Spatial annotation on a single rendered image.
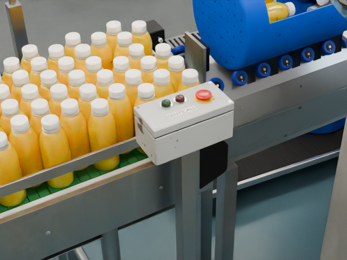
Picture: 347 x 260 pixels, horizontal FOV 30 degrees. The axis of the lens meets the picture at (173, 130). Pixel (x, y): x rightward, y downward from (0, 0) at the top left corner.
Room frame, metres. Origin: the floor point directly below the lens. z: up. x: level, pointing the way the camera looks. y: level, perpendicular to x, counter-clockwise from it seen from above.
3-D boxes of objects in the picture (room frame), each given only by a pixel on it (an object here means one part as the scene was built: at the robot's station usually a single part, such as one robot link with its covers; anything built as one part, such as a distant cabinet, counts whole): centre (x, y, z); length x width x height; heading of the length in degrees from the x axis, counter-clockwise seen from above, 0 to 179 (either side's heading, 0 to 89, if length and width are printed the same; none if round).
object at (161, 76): (1.29, 0.03, 1.07); 0.04 x 0.04 x 0.02
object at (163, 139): (1.14, -0.02, 1.05); 0.20 x 0.10 x 0.10; 118
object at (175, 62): (1.35, -0.01, 1.07); 0.04 x 0.04 x 0.02
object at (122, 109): (1.23, 0.13, 0.98); 0.07 x 0.07 x 0.17
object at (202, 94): (1.16, -0.07, 1.11); 0.04 x 0.04 x 0.01
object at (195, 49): (1.49, -0.07, 0.99); 0.10 x 0.02 x 0.12; 28
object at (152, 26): (1.65, 0.06, 0.95); 0.10 x 0.07 x 0.10; 28
